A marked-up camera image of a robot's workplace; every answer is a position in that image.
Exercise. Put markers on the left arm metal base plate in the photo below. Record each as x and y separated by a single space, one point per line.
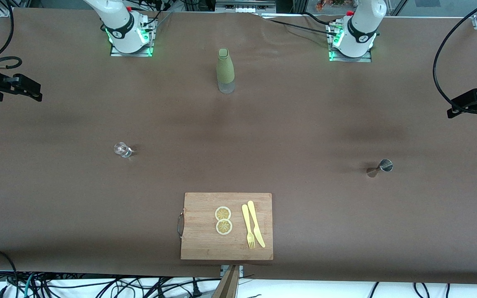
346 59

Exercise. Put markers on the stainless steel jigger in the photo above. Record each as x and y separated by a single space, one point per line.
381 167

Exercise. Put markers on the wooden post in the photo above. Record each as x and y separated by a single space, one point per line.
228 285

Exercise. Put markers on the wooden cutting board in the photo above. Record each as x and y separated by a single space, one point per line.
205 236

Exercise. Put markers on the yellow lemon slice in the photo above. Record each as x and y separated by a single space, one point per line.
222 213
224 227

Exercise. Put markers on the yellow plastic knife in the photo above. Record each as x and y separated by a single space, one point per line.
256 225

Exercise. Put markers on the brown table cover sheet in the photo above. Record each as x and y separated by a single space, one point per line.
97 207

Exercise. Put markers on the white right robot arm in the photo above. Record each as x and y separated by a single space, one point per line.
120 25

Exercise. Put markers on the clear glass measuring cup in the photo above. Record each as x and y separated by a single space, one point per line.
122 149

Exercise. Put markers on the grey power strip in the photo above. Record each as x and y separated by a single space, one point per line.
244 6

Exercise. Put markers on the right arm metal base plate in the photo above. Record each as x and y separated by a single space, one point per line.
139 54

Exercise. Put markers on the green sleeved glass bottle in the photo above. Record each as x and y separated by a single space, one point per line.
225 68

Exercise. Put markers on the yellow plastic fork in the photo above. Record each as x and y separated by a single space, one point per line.
247 225

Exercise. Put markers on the small metal bracket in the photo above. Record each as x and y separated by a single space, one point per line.
224 270

